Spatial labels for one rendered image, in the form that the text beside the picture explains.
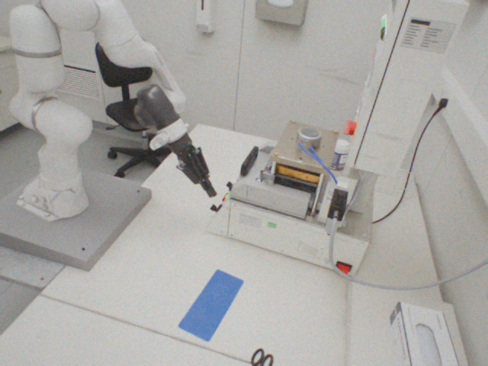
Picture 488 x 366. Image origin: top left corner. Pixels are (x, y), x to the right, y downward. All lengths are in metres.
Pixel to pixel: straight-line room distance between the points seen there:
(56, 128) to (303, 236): 0.79
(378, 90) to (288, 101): 1.85
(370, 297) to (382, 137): 0.49
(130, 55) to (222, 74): 1.74
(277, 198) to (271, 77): 1.70
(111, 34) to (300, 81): 1.79
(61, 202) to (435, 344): 1.15
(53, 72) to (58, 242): 0.51
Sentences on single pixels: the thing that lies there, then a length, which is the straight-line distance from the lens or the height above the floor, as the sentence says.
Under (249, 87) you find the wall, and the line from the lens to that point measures 2.75.
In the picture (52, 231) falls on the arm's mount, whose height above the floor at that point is 0.81.
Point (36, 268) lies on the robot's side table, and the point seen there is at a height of 0.75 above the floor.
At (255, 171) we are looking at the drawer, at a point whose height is 0.97.
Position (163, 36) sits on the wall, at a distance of 2.91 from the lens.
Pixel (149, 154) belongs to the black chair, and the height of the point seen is 0.12.
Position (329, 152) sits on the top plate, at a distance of 1.13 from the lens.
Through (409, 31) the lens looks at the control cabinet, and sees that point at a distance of 0.87.
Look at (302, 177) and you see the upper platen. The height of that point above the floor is 1.04.
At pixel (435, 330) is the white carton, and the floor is 0.86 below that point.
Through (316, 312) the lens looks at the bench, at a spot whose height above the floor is 0.75.
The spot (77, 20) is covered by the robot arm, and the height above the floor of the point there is 1.43.
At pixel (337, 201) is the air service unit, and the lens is 0.94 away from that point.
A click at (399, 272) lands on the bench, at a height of 0.75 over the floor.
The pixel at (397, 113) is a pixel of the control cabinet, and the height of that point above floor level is 1.32.
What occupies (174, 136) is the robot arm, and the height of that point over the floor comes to 1.10.
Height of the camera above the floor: 1.64
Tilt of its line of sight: 35 degrees down
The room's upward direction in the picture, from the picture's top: 7 degrees clockwise
